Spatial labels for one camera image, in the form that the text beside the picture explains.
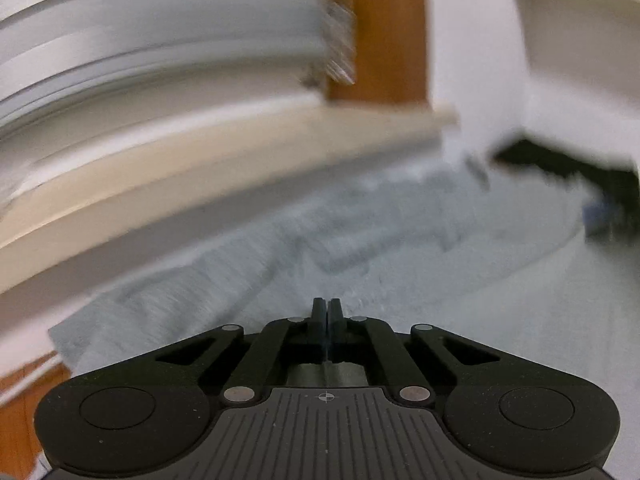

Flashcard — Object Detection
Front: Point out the black folded garment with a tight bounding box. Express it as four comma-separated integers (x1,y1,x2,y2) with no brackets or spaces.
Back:
492,137,640,198

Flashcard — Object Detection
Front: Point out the blind bead chain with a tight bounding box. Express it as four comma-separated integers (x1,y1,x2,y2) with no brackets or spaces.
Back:
322,0,359,86

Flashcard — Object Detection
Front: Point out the grey printed sweatshirt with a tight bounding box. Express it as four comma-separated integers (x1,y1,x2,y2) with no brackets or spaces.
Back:
47,156,640,413

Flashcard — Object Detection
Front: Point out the grey window blind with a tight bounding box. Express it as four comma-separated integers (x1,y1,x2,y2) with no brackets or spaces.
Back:
0,0,328,133

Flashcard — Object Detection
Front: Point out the wooden window frame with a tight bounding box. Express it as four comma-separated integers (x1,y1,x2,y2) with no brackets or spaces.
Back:
325,0,434,107

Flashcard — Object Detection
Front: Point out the beige window sill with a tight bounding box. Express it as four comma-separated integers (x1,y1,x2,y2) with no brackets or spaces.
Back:
0,107,461,292

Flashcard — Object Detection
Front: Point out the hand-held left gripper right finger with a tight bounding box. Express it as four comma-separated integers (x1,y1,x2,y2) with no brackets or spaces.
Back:
328,298,501,403

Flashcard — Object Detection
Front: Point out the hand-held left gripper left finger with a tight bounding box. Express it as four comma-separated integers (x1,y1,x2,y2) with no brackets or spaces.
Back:
155,298,327,403

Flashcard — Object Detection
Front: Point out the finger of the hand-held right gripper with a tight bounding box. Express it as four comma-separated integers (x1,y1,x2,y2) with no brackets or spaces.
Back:
584,195,640,238

